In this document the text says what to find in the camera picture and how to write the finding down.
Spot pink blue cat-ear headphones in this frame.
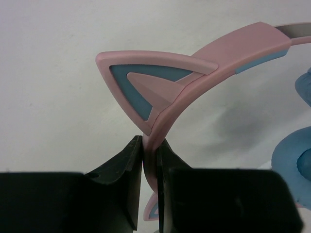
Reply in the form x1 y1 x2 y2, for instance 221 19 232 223
96 22 311 221

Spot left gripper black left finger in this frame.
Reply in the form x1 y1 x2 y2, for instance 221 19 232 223
0 135 142 233

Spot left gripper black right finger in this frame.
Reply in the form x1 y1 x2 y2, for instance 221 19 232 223
156 141 304 233

